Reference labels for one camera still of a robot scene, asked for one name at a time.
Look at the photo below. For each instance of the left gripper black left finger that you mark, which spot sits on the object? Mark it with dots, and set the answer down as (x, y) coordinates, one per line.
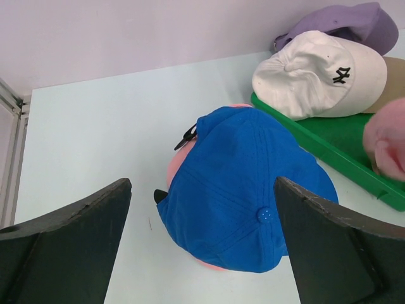
(65, 256)

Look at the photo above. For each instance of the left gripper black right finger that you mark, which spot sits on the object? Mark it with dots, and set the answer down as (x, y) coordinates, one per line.
(339, 255)

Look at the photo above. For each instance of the blue mesh cap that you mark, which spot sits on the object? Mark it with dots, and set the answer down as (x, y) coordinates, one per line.
(221, 206)

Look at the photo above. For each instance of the pink LA cap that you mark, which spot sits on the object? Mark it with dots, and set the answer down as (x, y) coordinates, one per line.
(383, 140)

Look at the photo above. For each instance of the white NY cap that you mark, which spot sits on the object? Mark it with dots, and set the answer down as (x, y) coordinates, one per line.
(318, 75)

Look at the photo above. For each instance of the green plastic tray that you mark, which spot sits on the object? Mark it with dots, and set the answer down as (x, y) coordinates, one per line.
(338, 143)

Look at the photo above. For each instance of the tan cap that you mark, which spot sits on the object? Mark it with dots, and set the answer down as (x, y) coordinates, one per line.
(394, 88)

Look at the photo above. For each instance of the purple cap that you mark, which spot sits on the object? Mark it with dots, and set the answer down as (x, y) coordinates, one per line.
(367, 24)

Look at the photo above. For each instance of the left aluminium corner post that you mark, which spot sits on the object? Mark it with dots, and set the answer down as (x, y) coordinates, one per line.
(15, 111)

